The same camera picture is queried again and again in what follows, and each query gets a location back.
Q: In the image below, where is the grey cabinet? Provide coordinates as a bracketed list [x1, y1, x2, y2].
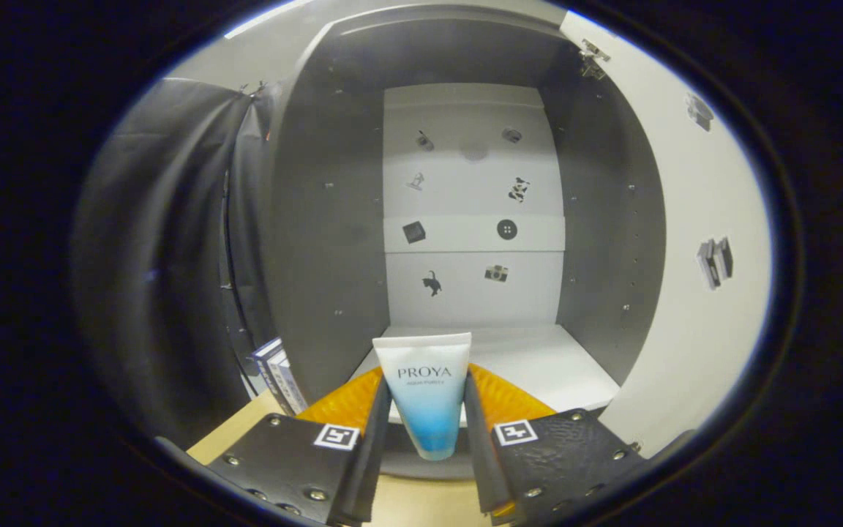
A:
[268, 7, 667, 480]

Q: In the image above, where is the metal door hinge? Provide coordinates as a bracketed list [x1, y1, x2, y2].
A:
[579, 38, 611, 80]

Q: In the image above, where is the white blue cosmetic tube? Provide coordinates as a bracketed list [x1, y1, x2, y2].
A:
[372, 332, 473, 461]

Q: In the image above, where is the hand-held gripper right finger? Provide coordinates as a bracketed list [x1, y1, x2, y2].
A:
[463, 364, 649, 524]

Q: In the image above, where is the white cabinet door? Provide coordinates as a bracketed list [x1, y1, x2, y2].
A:
[561, 11, 773, 458]

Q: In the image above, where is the black backdrop cloth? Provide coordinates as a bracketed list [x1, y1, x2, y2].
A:
[70, 77, 280, 447]

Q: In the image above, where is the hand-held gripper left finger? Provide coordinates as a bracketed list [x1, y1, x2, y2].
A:
[206, 366, 393, 526]

